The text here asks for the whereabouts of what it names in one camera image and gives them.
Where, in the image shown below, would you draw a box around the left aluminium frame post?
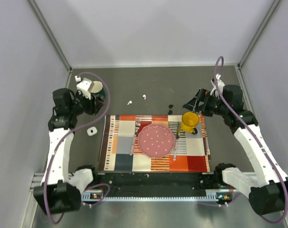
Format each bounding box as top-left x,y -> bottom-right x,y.
27,0 -> 73,72

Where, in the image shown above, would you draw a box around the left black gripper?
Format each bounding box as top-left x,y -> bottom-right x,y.
69,90 -> 104,116

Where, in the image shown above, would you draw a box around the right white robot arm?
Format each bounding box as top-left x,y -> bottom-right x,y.
183,85 -> 288,216

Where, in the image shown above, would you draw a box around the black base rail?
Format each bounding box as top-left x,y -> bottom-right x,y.
83,172 -> 237,204

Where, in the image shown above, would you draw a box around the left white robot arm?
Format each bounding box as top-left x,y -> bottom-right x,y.
33,88 -> 105,215

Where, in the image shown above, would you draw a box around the white charging case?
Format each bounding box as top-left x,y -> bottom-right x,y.
87,126 -> 98,136

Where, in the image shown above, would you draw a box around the dark green mug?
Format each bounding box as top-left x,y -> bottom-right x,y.
90,81 -> 106,101

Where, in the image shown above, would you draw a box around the aluminium frame post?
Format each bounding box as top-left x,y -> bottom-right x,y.
237,0 -> 283,69
27,0 -> 73,72

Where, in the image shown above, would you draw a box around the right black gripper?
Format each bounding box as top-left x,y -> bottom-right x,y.
182,88 -> 228,117

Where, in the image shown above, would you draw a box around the right aluminium frame post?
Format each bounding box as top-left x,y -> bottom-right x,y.
237,0 -> 283,69

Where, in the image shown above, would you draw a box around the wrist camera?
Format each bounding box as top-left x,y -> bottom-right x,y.
74,76 -> 94,100
210,74 -> 225,98

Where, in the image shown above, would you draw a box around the pink dotted plate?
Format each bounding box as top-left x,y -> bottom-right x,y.
138,124 -> 175,158

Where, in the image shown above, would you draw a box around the colourful patchwork placemat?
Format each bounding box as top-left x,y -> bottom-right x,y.
98,115 -> 210,172

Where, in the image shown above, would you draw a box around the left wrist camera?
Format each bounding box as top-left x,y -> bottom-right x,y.
74,76 -> 94,100

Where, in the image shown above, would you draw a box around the pink handled knife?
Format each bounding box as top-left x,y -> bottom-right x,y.
173,122 -> 180,161

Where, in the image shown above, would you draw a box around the yellow transparent mug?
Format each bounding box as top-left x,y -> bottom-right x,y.
181,112 -> 200,135

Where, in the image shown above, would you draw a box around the pink handled fork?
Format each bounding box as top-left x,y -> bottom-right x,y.
130,118 -> 141,156

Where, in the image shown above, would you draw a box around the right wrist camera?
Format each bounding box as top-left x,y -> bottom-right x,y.
210,74 -> 225,98

